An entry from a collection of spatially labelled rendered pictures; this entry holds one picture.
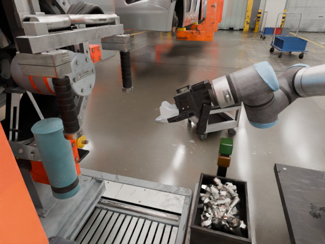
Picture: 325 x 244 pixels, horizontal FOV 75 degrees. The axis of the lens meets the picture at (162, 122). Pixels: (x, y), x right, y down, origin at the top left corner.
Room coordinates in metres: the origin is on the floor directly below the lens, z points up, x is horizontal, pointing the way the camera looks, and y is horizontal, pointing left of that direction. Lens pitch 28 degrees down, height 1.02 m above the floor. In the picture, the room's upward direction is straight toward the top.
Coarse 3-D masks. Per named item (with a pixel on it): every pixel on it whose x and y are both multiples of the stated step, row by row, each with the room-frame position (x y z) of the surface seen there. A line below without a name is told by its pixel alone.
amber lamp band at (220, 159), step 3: (219, 153) 0.56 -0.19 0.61; (219, 156) 0.55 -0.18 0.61; (222, 156) 0.55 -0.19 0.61; (219, 159) 0.55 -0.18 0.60; (222, 159) 0.55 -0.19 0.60; (225, 159) 0.54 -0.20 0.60; (228, 159) 0.54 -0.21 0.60; (219, 162) 0.55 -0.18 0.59; (222, 162) 0.54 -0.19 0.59; (225, 162) 0.54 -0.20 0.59; (228, 162) 0.54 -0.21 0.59; (219, 165) 0.55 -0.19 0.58; (222, 165) 0.54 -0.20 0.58; (225, 165) 0.54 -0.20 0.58; (228, 165) 0.54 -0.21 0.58
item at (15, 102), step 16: (0, 0) 0.84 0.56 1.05; (0, 16) 0.92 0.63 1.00; (0, 32) 0.68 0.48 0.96; (48, 32) 0.87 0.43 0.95; (0, 48) 0.67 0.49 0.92; (64, 48) 0.92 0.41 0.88; (0, 80) 0.67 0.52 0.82; (16, 96) 0.66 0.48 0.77; (32, 96) 0.72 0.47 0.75; (48, 96) 0.88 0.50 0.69; (16, 112) 0.65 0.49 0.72; (32, 112) 0.82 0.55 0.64; (48, 112) 0.81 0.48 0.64; (16, 128) 0.63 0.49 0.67
